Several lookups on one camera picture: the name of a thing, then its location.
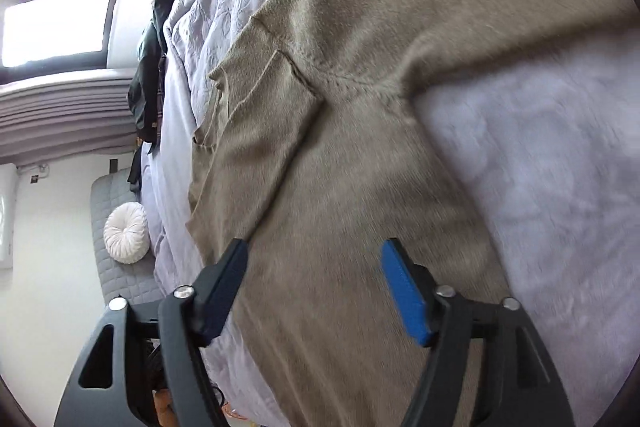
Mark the dark clothes pile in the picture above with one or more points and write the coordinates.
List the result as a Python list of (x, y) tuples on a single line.
[(147, 72)]

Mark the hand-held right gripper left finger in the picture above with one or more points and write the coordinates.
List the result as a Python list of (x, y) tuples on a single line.
[(231, 279)]

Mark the white wall outlet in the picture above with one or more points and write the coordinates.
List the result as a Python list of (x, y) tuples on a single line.
[(43, 169)]

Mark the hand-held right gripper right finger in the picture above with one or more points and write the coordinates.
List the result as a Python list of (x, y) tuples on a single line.
[(405, 297)]

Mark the grey quilted sofa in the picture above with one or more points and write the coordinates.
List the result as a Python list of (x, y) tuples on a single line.
[(107, 287)]

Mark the white wall appliance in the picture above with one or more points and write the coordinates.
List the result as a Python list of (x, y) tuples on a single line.
[(6, 217)]

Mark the round white pillow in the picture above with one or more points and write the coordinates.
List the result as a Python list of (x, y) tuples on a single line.
[(126, 233)]

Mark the lavender embossed blanket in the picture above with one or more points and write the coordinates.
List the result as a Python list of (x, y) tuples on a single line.
[(525, 157)]

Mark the purple pleated curtain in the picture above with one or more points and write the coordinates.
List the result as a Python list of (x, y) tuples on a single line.
[(60, 117)]

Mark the taupe fleece garment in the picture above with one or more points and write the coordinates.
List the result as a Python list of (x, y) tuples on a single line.
[(350, 157)]

